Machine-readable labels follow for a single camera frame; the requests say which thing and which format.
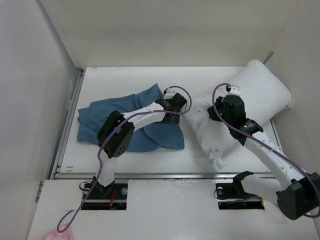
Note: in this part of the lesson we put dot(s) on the white pillow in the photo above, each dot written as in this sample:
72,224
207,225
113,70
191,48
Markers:
263,94

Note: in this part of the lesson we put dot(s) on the blue pillowcase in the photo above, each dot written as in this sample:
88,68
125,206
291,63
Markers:
147,139

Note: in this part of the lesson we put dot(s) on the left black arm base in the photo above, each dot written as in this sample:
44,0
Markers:
110,198

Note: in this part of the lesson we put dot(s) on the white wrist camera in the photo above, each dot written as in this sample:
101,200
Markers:
168,94
232,89

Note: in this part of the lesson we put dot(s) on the aluminium rail frame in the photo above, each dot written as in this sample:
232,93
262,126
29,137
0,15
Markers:
78,161

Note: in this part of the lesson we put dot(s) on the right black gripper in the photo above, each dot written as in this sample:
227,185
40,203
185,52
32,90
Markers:
213,114

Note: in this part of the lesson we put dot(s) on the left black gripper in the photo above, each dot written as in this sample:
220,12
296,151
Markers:
174,121

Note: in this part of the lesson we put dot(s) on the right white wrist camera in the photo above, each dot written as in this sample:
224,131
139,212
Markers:
232,89

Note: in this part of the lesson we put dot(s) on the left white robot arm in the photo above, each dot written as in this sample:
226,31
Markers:
116,133

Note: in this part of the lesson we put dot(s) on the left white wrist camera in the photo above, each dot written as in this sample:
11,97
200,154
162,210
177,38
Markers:
168,94

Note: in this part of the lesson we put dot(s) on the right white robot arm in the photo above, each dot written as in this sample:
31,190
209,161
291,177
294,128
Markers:
293,190

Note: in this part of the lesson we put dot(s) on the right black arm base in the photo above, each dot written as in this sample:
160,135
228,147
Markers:
233,197

